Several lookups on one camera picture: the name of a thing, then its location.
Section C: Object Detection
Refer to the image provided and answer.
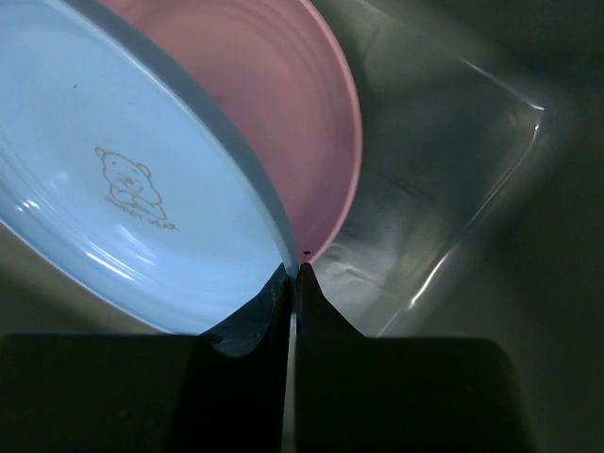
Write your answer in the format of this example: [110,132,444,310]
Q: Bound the blue plastic plate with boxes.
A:
[1,1,298,357]

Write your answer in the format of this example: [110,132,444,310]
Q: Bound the grey plastic bin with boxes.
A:
[1,1,603,452]

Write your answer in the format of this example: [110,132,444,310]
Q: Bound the pink plastic plate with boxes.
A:
[108,0,362,262]

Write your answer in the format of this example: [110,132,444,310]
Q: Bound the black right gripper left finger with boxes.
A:
[1,269,291,452]

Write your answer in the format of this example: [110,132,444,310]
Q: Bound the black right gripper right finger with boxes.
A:
[294,264,533,452]

